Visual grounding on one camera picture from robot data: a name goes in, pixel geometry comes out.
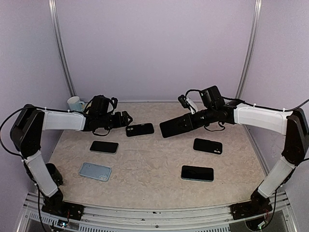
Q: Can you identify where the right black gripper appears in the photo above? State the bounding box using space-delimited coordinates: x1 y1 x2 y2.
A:
176 105 217 131

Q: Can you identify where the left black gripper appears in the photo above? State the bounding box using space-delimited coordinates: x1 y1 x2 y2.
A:
98 110 133 130

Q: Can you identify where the black phone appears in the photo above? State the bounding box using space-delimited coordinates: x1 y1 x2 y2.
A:
90 141 119 154
181 165 214 182
159 114 192 138

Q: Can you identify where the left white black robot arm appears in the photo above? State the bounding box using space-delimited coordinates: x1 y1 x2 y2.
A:
10 95 133 215

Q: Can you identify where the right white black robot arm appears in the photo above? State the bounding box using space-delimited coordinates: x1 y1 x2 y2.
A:
178 86 309 215

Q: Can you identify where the light blue phone case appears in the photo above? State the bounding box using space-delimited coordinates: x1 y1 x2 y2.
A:
78 162 112 182

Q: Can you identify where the light blue mug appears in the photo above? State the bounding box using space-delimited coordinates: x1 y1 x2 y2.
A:
67 96 85 112

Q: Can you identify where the black cylinder cup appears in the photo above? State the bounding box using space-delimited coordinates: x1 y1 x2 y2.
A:
46 163 63 187

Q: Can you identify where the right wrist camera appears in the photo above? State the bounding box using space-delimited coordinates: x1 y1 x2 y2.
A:
178 95 198 114

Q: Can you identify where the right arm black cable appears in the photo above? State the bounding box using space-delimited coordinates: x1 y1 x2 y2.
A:
184 88 309 114

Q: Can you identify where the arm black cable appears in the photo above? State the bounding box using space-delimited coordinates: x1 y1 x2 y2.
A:
184 88 309 114
0 106 29 158

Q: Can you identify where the front aluminium rail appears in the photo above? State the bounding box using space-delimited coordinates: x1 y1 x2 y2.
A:
15 192 300 232

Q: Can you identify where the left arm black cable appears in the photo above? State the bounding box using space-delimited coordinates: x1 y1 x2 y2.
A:
0 106 29 158

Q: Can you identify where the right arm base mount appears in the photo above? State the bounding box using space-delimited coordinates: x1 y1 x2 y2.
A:
230 188 273 220

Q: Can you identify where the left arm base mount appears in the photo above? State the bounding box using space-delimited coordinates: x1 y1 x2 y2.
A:
42 191 84 221

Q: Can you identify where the right aluminium frame post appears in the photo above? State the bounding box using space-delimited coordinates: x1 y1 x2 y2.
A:
236 0 262 99

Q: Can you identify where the aluminium frame post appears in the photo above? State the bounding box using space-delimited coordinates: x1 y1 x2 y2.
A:
48 0 76 97
236 0 262 99

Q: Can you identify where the left aluminium frame post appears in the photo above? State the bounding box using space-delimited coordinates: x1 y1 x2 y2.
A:
48 0 76 97

